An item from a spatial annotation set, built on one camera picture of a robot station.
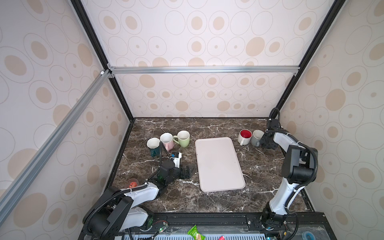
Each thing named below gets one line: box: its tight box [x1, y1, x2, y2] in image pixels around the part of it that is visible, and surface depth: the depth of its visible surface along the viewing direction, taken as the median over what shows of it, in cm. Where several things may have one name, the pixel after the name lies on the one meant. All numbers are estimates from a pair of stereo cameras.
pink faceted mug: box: [159, 132, 174, 152], surface depth 98 cm
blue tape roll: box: [302, 231, 316, 240], surface depth 71 cm
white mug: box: [237, 129, 253, 146], surface depth 102 cm
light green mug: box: [173, 130, 190, 148], surface depth 101 cm
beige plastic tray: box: [195, 137, 246, 193], surface depth 95 cm
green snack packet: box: [187, 224, 206, 240], surface depth 70 cm
